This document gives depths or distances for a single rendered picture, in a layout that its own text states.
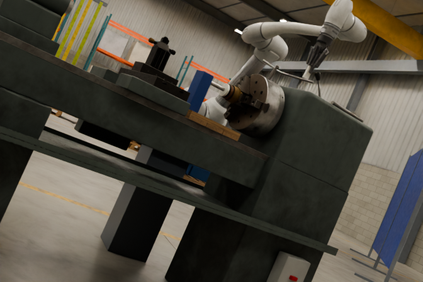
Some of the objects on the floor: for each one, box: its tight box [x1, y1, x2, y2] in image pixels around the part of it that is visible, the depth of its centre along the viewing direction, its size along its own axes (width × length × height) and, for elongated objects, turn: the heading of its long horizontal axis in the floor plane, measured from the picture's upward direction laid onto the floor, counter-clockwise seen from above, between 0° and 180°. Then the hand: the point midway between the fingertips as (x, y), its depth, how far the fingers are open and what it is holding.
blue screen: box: [350, 148, 423, 282], centre depth 865 cm, size 412×80×235 cm, turn 67°
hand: (308, 72), depth 253 cm, fingers closed
